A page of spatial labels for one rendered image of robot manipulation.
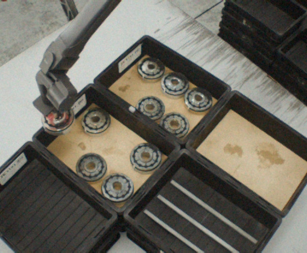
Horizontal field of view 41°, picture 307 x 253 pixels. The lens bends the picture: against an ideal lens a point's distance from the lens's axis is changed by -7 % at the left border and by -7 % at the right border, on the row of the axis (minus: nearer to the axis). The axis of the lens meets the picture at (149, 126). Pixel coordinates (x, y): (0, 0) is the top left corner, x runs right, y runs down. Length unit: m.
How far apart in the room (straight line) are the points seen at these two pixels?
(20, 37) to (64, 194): 1.80
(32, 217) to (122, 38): 0.93
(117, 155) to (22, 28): 1.82
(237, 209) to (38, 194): 0.66
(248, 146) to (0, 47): 2.01
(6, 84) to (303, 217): 1.32
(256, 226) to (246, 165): 0.22
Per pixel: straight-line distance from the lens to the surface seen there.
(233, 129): 1.54
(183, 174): 1.43
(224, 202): 1.41
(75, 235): 1.36
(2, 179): 1.42
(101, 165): 1.41
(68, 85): 1.09
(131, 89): 1.60
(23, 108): 1.78
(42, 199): 1.43
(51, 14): 3.15
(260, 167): 1.49
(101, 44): 1.92
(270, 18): 2.47
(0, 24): 3.19
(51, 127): 1.28
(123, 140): 1.48
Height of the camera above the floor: 2.13
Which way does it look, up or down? 59 degrees down
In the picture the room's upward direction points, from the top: 2 degrees clockwise
